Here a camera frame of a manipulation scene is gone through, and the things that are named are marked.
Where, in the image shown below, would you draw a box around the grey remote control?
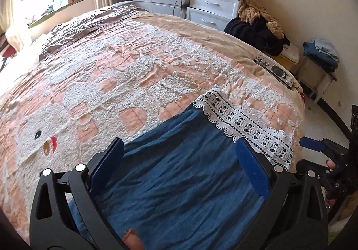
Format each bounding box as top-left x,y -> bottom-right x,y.
254,54 -> 295,88

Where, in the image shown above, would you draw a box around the wooden stool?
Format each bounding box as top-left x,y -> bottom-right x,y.
296,55 -> 338,104

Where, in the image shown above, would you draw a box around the pile of folded clothes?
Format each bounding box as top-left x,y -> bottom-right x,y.
0,33 -> 17,71

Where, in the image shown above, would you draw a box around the peach and white bedspread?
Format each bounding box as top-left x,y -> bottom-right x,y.
0,4 -> 305,242

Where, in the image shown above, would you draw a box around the blue pants with lace trim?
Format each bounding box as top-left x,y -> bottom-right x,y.
67,88 -> 295,250

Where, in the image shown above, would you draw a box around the folded blue clothes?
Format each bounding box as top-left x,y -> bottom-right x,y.
303,38 -> 340,72

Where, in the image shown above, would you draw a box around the beige knit cloth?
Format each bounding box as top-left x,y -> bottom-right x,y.
238,0 -> 285,39

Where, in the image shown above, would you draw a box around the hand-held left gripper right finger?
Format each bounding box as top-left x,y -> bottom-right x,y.
236,138 -> 328,250

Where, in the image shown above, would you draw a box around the white drawer cabinet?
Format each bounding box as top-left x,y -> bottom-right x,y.
186,0 -> 247,31

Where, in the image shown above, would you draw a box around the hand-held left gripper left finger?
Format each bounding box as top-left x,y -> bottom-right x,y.
29,137 -> 125,250

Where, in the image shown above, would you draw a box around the person's left hand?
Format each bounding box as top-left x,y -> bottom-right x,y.
123,228 -> 144,250

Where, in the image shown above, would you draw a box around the black clothes heap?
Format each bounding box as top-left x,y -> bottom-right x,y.
224,16 -> 291,57

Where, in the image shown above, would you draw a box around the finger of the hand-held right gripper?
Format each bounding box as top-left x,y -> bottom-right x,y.
300,137 -> 350,156

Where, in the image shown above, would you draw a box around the black cable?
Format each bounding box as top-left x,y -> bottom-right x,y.
171,0 -> 191,17

